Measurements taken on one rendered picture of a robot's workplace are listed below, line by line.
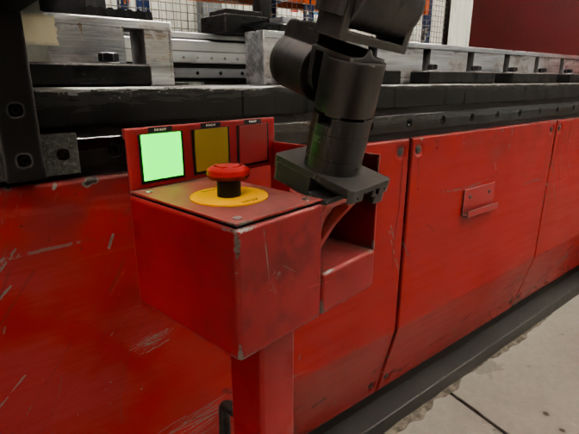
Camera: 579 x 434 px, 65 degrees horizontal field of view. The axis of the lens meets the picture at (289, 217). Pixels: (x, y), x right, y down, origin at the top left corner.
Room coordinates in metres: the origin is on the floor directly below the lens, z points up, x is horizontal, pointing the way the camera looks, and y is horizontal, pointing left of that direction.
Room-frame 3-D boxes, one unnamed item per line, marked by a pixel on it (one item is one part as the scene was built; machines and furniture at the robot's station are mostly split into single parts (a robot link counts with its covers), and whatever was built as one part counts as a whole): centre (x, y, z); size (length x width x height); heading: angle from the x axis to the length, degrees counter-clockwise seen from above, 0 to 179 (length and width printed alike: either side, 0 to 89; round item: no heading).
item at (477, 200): (1.14, -0.50, 0.59); 0.15 x 0.02 x 0.07; 129
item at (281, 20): (1.08, 0.08, 1.01); 0.26 x 0.12 x 0.05; 39
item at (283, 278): (0.45, 0.03, 0.75); 0.20 x 0.16 x 0.18; 137
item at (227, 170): (0.41, 0.06, 0.79); 0.04 x 0.04 x 0.04
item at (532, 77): (1.46, -0.73, 0.89); 0.30 x 0.05 x 0.03; 129
